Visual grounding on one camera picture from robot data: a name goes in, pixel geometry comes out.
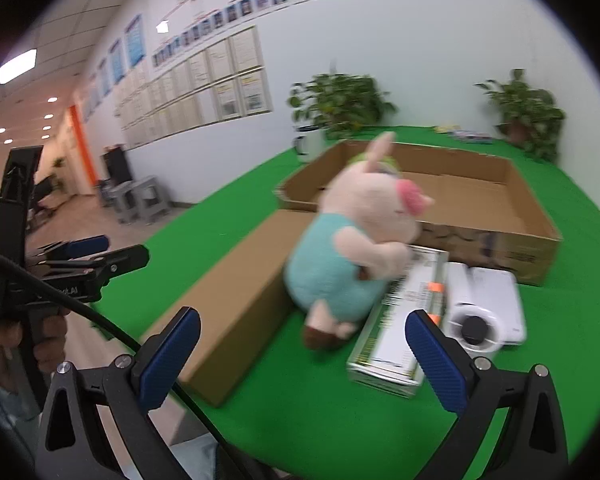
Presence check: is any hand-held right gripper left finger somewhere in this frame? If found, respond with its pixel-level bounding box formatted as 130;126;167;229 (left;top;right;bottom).
34;306;202;480

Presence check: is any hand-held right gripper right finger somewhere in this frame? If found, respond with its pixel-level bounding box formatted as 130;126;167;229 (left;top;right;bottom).
405;309;571;480

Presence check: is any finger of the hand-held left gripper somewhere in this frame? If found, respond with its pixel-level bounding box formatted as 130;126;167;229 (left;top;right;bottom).
27;234;111;263
30;244;151;303

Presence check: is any green and white medicine box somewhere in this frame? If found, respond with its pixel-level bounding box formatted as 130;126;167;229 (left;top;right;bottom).
346;246;451;400

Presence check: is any cardboard box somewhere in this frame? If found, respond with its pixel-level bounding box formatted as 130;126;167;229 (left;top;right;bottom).
275;140;563;287

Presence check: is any pink plush pig toy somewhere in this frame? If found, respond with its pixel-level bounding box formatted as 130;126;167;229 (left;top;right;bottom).
284;131;436;351

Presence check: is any person's left hand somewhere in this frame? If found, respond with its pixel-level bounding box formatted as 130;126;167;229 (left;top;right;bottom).
0;310;70;403

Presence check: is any grey stool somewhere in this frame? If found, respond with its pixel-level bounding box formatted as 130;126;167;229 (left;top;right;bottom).
132;176;171;221
109;182;142;225

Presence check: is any black cabinet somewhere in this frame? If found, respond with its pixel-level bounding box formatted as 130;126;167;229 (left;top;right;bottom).
103;146;133;183

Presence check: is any white projector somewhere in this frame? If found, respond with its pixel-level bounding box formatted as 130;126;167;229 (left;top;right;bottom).
442;261;528;361

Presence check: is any flat cardboard lid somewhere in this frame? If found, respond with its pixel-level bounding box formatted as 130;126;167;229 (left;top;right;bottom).
141;209;321;407

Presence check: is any orange pillar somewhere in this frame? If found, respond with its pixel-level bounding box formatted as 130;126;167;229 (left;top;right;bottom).
69;105;99;186

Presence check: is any rectangular ceiling light panel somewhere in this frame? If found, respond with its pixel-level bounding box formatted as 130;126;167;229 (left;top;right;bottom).
0;49;37;85

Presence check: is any group of framed certificates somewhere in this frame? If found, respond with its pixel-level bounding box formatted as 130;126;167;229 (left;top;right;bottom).
112;25;273;148

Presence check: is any white mug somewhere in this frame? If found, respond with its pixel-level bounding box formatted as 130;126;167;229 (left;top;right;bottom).
292;125;327;163

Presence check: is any colourful printed packet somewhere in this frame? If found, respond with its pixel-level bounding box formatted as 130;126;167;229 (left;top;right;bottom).
452;130;496;145

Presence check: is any potted plant in brown pot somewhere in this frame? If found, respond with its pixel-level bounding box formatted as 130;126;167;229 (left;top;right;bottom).
475;69;567;163

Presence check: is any bushy potted plant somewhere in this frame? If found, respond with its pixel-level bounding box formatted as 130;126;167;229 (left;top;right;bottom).
287;67;398;141

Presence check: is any row of portrait photos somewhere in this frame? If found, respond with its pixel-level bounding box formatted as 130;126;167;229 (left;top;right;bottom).
152;0;376;68

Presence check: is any black cable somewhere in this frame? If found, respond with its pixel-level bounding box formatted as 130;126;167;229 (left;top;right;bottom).
0;247;246;480

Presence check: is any blue wall poster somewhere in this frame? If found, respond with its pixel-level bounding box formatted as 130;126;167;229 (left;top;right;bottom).
125;14;148;67
108;39;127;86

